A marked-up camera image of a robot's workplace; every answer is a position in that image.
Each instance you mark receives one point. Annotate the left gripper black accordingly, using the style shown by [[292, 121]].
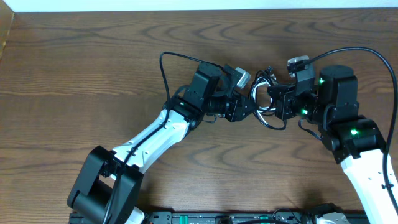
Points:
[[239, 108]]

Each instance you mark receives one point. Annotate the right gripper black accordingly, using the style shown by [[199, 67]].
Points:
[[283, 102]]

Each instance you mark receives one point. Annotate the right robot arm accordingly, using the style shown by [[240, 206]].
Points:
[[355, 141]]

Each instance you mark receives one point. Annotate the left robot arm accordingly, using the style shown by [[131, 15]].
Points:
[[107, 187]]

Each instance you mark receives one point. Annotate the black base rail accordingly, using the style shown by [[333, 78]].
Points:
[[212, 218]]

